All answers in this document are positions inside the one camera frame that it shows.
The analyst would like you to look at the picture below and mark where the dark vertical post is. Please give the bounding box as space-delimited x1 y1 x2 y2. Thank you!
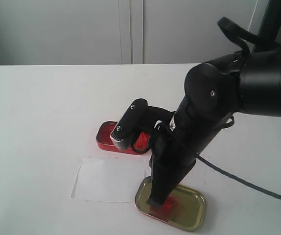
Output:
258 0 281 44

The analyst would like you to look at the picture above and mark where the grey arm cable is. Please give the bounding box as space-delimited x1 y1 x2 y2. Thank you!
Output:
196 155 281 200

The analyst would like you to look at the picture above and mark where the gold tin lid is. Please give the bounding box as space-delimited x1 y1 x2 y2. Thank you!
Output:
135 177 206 232

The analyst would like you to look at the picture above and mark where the red ink pad tin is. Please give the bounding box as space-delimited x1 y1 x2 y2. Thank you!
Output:
96 121 150 155

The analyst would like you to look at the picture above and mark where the white cabinet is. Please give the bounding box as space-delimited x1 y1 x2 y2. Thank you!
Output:
0 0 268 65

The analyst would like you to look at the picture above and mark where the white paper sheet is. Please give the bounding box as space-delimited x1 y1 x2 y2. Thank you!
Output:
71 158 146 203

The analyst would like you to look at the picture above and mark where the red rubber stamp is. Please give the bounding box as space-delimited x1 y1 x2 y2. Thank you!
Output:
150 196 178 214

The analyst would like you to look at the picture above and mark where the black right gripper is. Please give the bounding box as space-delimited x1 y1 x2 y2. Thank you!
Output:
142 97 234 208

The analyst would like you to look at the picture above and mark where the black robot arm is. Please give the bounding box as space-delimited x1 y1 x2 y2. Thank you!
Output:
147 49 281 208

